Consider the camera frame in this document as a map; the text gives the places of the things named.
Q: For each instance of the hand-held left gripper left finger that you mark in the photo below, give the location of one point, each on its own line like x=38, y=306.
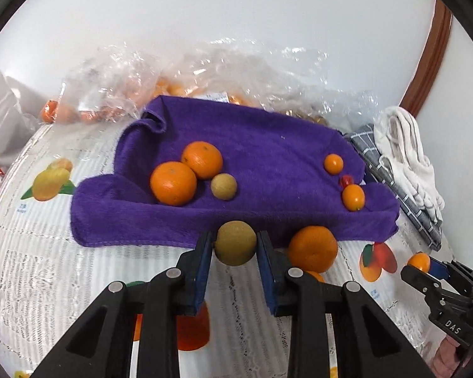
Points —
x=203, y=271

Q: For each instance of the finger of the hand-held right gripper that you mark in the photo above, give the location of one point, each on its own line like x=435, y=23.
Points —
x=439, y=268
x=416, y=277

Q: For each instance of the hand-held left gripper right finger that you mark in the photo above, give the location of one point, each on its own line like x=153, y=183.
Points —
x=266, y=271

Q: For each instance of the medium orange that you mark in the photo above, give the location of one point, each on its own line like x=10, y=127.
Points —
x=418, y=262
x=314, y=276

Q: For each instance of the round brown fruit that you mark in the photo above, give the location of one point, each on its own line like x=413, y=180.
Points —
x=223, y=186
x=235, y=243

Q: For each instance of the large orange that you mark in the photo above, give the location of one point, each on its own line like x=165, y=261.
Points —
x=312, y=249
x=173, y=183
x=202, y=160

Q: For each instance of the small orange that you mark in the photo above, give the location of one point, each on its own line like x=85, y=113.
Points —
x=353, y=197
x=334, y=163

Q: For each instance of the red cherry tomato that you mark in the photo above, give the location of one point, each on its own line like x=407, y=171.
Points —
x=345, y=181

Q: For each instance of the purple towel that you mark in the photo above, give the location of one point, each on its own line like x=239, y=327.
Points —
x=260, y=145

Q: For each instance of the person's right hand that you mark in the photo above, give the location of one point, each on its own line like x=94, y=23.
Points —
x=447, y=358

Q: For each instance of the white striped towel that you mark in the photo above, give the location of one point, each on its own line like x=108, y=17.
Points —
x=410, y=157

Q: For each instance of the fruit print tablecloth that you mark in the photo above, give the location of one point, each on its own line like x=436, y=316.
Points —
x=63, y=244

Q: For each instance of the grey checked cloth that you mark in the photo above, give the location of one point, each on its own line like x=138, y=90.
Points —
x=362, y=141

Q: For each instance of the large clear plastic bag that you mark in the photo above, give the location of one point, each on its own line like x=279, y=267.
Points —
x=260, y=75

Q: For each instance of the small clear bag of oranges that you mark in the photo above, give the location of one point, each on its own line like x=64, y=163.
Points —
x=102, y=86

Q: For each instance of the white plastic bag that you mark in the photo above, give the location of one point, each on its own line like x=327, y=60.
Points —
x=4, y=102

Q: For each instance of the brown wooden door frame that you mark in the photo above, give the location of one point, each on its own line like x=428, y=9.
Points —
x=429, y=55

